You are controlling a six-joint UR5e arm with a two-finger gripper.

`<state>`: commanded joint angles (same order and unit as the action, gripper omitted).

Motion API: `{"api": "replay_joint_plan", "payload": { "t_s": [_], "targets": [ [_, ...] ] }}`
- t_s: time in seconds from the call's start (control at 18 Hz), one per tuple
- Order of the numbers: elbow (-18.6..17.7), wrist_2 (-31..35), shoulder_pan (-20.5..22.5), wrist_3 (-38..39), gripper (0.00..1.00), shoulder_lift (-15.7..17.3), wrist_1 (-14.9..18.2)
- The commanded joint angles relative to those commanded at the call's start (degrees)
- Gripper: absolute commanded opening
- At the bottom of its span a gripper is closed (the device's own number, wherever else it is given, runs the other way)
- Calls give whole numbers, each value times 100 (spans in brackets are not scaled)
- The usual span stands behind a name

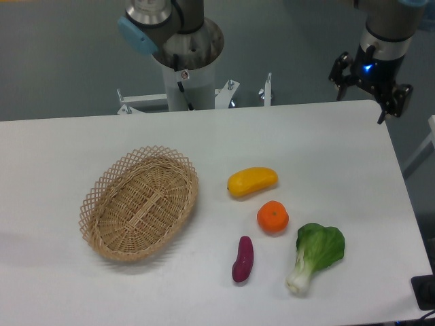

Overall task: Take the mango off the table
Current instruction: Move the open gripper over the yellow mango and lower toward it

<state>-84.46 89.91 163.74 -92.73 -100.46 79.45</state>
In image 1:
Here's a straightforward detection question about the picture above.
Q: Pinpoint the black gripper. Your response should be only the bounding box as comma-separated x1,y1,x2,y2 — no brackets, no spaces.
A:
328,47,414,124

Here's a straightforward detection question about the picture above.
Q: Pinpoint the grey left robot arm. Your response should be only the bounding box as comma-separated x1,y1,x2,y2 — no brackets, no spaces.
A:
118,1,427,118

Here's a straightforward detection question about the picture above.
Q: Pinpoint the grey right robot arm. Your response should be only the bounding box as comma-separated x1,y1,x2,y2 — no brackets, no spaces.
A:
328,1,428,114

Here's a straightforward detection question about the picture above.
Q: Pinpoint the yellow mango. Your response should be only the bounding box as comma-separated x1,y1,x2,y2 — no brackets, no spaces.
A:
227,167,279,198

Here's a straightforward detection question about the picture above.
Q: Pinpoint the orange tangerine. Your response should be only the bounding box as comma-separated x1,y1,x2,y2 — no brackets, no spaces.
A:
257,200,290,233

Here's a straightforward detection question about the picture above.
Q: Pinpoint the green bok choy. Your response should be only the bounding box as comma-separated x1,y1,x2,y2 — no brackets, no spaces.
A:
285,223,345,295

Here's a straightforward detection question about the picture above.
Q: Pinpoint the black device at table edge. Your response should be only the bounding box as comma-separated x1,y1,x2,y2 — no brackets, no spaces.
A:
411,274,434,310

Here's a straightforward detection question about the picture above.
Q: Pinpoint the purple sweet potato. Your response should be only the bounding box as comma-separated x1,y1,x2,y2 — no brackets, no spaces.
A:
232,236,254,283

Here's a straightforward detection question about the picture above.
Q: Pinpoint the oval woven wicker basket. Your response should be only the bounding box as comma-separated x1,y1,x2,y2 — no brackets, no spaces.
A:
79,146,198,262

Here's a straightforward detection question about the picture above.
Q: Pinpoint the white frame at right edge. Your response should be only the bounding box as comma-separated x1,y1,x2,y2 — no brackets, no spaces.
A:
402,115,434,180

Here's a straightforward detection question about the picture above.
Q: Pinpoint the white metal base frame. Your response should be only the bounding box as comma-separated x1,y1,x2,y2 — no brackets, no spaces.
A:
117,72,274,115

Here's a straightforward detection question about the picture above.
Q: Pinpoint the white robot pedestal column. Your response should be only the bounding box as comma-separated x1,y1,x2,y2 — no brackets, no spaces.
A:
160,63,215,111

